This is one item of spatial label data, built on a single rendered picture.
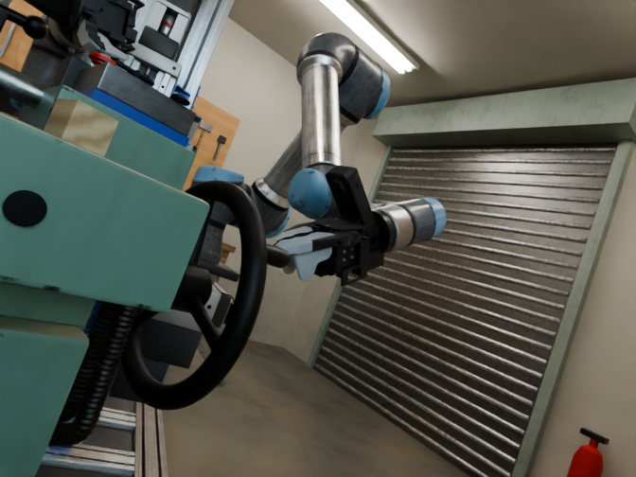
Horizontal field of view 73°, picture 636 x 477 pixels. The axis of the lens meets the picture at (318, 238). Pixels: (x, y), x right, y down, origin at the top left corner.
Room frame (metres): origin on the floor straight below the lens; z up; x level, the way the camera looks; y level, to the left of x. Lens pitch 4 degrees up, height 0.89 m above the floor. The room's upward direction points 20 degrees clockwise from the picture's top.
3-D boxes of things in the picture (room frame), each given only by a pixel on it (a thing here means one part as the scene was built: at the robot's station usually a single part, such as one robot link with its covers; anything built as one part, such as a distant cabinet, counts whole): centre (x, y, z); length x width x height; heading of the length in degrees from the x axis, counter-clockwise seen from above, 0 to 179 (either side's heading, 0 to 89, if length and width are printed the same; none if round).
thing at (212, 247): (1.07, 0.29, 0.87); 0.15 x 0.15 x 0.10
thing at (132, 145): (0.45, 0.25, 0.91); 0.15 x 0.14 x 0.09; 45
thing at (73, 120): (0.31, 0.19, 0.92); 0.04 x 0.03 x 0.04; 52
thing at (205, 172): (1.08, 0.28, 0.98); 0.13 x 0.12 x 0.14; 128
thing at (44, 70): (0.75, 0.54, 1.02); 0.11 x 0.08 x 0.11; 176
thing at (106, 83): (0.46, 0.25, 0.99); 0.13 x 0.11 x 0.06; 45
